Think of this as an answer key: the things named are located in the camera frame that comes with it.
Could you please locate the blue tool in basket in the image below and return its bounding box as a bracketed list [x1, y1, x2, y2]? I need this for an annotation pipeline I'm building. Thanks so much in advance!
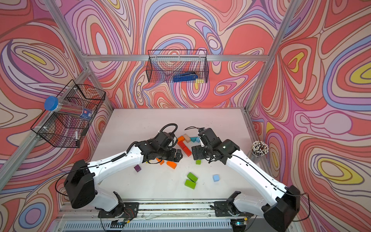
[173, 72, 199, 82]

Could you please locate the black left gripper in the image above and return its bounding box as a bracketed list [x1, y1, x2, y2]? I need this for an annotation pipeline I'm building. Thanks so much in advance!
[157, 148, 186, 161]

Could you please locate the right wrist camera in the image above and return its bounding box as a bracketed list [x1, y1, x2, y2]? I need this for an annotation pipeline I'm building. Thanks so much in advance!
[198, 128, 222, 148]

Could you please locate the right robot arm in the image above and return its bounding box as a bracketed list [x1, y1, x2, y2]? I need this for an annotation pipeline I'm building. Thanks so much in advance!
[192, 139, 304, 232]

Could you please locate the natural wood block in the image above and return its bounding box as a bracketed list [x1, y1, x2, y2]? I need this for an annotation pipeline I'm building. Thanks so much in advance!
[183, 134, 191, 143]

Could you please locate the rear wire basket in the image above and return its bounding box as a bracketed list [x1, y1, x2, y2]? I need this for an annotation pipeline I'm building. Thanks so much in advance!
[146, 48, 209, 83]

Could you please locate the left wire basket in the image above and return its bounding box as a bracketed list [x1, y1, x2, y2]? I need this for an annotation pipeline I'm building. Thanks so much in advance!
[31, 80, 106, 148]

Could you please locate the cup of pencils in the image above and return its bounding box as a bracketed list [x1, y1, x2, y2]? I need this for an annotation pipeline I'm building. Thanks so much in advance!
[248, 141, 269, 163]

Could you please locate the marker in left basket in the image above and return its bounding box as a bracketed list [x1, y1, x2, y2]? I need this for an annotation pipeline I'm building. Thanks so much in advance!
[75, 130, 80, 148]

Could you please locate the red block small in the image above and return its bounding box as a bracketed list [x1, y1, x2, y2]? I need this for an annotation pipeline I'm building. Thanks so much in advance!
[177, 141, 186, 149]

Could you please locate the purple cube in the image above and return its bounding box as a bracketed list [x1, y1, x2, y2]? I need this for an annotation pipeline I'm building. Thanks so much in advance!
[134, 165, 142, 173]

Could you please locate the wire basket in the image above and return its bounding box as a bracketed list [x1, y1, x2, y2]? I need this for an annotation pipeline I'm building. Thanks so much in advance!
[31, 80, 106, 148]
[146, 48, 209, 83]

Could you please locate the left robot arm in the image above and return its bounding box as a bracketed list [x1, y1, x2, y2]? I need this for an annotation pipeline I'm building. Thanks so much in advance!
[64, 123, 183, 218]

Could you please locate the clear bottle blue cap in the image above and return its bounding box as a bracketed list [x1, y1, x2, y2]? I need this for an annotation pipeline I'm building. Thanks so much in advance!
[44, 96, 93, 120]

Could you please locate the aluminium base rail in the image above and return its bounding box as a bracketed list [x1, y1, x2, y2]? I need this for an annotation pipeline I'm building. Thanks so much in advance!
[52, 199, 274, 232]

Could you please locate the red block front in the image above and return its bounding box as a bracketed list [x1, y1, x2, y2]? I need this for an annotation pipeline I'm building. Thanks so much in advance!
[182, 146, 192, 157]

